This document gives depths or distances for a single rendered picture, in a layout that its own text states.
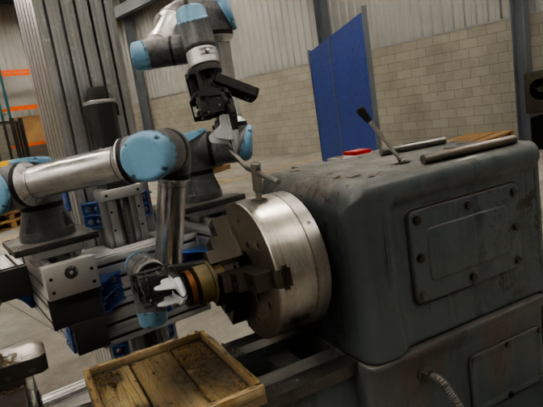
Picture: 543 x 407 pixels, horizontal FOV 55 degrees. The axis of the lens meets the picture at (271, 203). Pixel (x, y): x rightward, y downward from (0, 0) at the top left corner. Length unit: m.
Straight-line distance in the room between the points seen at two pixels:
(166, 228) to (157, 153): 0.27
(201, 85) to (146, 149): 0.20
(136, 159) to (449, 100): 11.30
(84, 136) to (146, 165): 0.58
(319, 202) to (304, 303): 0.22
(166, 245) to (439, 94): 11.24
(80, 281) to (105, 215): 0.33
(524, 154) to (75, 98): 1.30
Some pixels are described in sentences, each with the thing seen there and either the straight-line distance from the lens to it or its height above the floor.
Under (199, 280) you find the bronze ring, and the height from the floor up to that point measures 1.10.
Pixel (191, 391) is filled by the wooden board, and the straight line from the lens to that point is 1.16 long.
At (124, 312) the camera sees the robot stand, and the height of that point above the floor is 0.89.
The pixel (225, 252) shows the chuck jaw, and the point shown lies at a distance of 1.17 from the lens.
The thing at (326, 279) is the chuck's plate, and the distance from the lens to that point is 1.11.
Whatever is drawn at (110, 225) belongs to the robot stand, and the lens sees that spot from 1.75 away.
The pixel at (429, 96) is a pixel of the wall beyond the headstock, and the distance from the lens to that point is 12.55.
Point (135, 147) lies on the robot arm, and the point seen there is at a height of 1.39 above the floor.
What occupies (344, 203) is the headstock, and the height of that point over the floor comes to 1.22.
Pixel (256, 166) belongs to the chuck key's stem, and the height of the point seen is 1.31.
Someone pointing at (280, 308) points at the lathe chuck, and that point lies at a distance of 1.08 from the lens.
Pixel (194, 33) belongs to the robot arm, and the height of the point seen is 1.62.
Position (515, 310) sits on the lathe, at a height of 0.86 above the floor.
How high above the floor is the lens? 1.43
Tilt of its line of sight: 10 degrees down
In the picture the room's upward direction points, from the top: 9 degrees counter-clockwise
